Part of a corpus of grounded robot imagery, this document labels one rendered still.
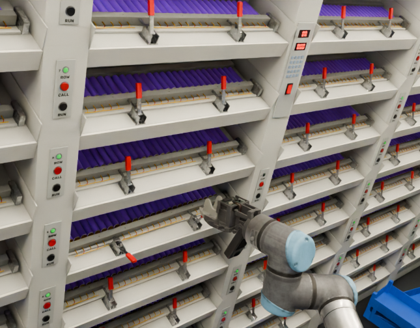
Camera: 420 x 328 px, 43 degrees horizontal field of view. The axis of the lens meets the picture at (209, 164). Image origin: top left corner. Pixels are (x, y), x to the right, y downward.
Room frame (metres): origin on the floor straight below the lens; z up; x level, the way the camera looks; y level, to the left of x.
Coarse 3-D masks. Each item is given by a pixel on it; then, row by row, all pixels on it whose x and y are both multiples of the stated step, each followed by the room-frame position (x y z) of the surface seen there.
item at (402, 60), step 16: (384, 0) 2.08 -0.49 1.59; (400, 0) 2.04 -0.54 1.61; (416, 0) 2.00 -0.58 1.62; (416, 16) 1.98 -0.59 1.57; (416, 48) 1.97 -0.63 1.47; (400, 64) 1.98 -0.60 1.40; (384, 112) 1.97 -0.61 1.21; (400, 112) 2.02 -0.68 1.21; (368, 160) 1.97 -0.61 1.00; (368, 176) 1.98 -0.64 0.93; (352, 192) 1.98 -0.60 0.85; (368, 192) 2.01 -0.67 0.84; (336, 256) 1.97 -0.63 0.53
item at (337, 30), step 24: (336, 0) 1.85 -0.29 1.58; (360, 0) 1.97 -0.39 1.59; (336, 24) 1.71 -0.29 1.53; (360, 24) 1.79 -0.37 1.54; (384, 24) 1.91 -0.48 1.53; (408, 24) 1.97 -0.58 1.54; (312, 48) 1.54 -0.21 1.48; (336, 48) 1.63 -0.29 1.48; (360, 48) 1.73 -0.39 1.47; (384, 48) 1.84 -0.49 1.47; (408, 48) 1.96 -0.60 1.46
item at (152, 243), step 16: (224, 192) 1.49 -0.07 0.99; (160, 224) 1.29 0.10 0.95; (176, 224) 1.32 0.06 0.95; (128, 240) 1.19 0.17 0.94; (144, 240) 1.21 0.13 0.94; (160, 240) 1.24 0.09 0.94; (176, 240) 1.27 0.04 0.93; (192, 240) 1.33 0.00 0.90; (80, 256) 1.08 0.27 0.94; (96, 256) 1.10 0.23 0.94; (112, 256) 1.12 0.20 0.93; (144, 256) 1.20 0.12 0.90; (80, 272) 1.04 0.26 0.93; (96, 272) 1.09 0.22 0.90
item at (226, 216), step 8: (224, 200) 1.25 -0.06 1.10; (232, 200) 1.25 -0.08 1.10; (240, 200) 1.25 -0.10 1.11; (248, 200) 1.26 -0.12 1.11; (216, 208) 1.25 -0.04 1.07; (224, 208) 1.23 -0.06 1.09; (232, 208) 1.22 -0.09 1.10; (240, 208) 1.23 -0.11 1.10; (248, 208) 1.21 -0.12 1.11; (256, 208) 1.21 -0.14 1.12; (224, 216) 1.23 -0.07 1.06; (232, 216) 1.21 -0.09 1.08; (240, 216) 1.20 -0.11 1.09; (248, 216) 1.19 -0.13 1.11; (224, 224) 1.22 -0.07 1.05; (232, 224) 1.21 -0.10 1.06; (240, 224) 1.20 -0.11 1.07; (232, 232) 1.21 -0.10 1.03
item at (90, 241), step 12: (192, 204) 1.39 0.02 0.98; (156, 216) 1.29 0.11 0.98; (168, 216) 1.31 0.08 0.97; (180, 216) 1.34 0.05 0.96; (120, 228) 1.19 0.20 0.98; (132, 228) 1.21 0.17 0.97; (156, 228) 1.26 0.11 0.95; (84, 240) 1.11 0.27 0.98; (96, 240) 1.13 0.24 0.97; (84, 252) 1.09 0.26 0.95
